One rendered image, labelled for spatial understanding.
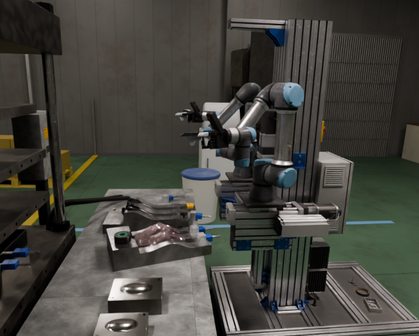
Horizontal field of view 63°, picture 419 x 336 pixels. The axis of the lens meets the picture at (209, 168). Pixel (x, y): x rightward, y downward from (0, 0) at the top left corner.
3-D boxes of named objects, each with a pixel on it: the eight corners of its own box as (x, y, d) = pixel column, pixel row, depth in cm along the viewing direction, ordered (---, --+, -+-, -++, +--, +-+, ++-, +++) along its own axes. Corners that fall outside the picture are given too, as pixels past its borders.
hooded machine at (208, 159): (241, 197, 526) (246, 104, 493) (200, 197, 521) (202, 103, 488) (234, 183, 595) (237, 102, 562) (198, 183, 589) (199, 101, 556)
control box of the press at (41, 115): (76, 303, 264) (60, 111, 229) (63, 330, 235) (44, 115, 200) (46, 304, 261) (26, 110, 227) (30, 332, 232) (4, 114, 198)
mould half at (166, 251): (194, 234, 203) (194, 217, 200) (211, 254, 179) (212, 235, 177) (106, 247, 184) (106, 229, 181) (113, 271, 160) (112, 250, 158)
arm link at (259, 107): (262, 77, 184) (209, 148, 175) (276, 77, 175) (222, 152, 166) (273, 93, 191) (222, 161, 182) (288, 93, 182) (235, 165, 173)
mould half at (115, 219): (186, 216, 230) (186, 197, 227) (188, 232, 205) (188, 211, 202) (110, 217, 225) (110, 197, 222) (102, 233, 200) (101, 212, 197)
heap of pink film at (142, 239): (177, 230, 194) (177, 217, 192) (187, 243, 178) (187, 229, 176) (131, 237, 184) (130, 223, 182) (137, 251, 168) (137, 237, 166)
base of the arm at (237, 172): (251, 173, 252) (252, 160, 250) (256, 178, 238) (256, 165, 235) (230, 173, 250) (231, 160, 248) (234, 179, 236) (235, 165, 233)
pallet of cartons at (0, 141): (59, 188, 547) (55, 139, 528) (-29, 189, 530) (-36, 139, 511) (74, 173, 636) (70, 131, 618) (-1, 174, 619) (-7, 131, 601)
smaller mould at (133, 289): (162, 291, 146) (162, 277, 144) (161, 315, 131) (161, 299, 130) (114, 293, 144) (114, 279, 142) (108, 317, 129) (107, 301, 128)
